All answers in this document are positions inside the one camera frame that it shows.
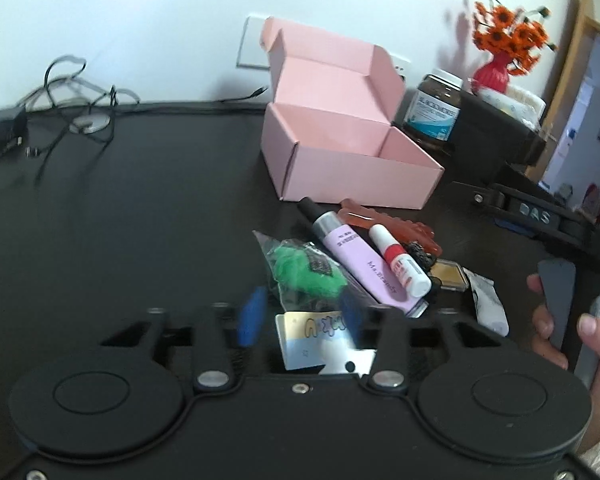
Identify tangled black cable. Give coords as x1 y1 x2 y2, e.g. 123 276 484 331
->
0 54 271 187

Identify red vase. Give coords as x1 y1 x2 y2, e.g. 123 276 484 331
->
471 52 512 93

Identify orange translucent comb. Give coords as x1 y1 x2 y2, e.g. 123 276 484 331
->
337 198 442 257

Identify purple cosmetic tube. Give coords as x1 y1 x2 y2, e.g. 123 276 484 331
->
298 197 428 318

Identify clear bag with sachets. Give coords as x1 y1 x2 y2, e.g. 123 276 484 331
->
463 268 509 337

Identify gold item clear case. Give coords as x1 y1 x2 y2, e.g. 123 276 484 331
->
430 259 469 292

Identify plastic bag on box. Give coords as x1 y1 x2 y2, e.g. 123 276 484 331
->
477 87 536 129

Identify brown supplement bottle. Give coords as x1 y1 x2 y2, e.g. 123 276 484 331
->
403 68 463 150

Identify orange artificial flowers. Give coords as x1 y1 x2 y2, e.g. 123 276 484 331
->
471 0 558 76

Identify green item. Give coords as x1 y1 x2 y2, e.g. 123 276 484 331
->
252 231 348 312

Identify pink cardboard box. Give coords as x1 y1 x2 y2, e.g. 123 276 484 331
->
261 18 444 209

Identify wooden door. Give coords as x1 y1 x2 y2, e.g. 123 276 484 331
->
527 0 600 224

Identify black box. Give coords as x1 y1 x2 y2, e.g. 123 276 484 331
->
449 90 546 184

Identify black rhinestone hair clip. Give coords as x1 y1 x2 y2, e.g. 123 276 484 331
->
404 242 438 273

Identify black power adapter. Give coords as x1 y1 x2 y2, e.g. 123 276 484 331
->
0 105 28 150

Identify person right hand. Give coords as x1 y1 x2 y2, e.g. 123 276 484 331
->
526 272 600 456

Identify red white small tube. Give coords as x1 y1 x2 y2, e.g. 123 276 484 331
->
368 224 431 298

